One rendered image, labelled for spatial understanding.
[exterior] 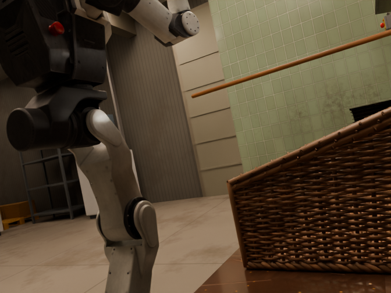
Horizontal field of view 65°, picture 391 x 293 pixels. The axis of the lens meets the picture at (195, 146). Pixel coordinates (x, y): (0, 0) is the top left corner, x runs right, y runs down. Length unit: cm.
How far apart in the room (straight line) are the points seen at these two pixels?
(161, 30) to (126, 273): 79
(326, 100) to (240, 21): 124
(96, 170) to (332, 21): 271
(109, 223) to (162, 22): 67
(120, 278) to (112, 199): 25
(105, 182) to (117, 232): 17
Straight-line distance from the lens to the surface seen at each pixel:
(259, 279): 52
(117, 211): 105
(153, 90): 557
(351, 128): 47
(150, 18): 102
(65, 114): 92
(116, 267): 111
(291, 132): 325
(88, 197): 556
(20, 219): 758
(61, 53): 94
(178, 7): 113
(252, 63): 340
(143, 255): 107
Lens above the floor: 79
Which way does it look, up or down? 1 degrees up
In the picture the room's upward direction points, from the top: 12 degrees counter-clockwise
